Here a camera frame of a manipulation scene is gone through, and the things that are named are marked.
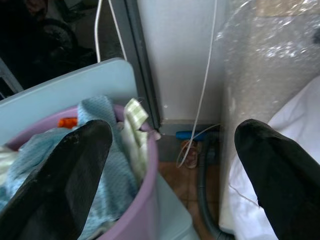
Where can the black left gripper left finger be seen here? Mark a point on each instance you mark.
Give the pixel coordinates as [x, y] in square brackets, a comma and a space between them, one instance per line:
[55, 180]

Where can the white cloth sheet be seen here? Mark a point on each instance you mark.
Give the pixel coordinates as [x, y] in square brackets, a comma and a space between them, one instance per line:
[250, 180]

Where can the grey door frame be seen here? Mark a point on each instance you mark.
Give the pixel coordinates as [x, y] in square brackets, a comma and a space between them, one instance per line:
[142, 65]

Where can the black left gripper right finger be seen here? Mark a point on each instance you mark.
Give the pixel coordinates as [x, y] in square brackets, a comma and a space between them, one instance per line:
[280, 175]

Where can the purple plastic laundry basin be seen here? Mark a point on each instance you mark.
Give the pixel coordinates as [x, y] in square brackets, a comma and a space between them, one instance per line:
[136, 200]

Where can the light blue knitted cloth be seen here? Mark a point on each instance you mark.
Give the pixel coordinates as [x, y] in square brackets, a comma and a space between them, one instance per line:
[117, 185]

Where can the orange small object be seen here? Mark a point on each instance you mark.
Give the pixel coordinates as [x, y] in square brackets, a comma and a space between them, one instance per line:
[67, 122]

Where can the clear bubble wrap cover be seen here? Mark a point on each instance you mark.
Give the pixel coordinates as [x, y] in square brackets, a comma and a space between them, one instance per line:
[265, 62]

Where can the blue pipe fitting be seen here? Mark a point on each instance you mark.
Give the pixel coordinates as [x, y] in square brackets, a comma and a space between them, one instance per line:
[186, 135]

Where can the green white checked cloth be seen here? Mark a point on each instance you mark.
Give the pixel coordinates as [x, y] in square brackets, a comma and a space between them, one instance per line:
[136, 140]

